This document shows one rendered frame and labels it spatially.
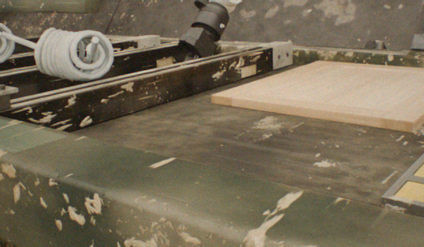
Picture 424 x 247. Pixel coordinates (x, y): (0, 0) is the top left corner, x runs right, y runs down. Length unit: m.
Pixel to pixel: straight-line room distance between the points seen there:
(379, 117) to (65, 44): 0.58
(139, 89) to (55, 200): 0.63
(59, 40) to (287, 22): 2.39
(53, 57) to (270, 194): 0.36
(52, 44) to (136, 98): 0.45
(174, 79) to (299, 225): 0.84
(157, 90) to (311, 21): 1.88
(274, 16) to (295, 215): 2.70
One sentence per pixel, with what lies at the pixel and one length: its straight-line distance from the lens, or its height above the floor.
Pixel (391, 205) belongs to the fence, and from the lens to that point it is 0.58.
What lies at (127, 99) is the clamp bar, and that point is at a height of 1.47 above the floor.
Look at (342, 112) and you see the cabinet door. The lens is 1.00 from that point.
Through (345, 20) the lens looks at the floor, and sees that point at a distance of 2.85.
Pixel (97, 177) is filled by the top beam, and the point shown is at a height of 1.86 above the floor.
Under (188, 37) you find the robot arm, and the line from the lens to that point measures 1.33.
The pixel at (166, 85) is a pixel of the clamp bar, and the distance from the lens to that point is 1.16.
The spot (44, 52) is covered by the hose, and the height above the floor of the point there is 1.83.
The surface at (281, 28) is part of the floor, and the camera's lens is 2.97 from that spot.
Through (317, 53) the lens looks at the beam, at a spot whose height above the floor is 0.91.
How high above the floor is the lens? 2.18
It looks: 46 degrees down
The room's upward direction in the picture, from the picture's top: 46 degrees counter-clockwise
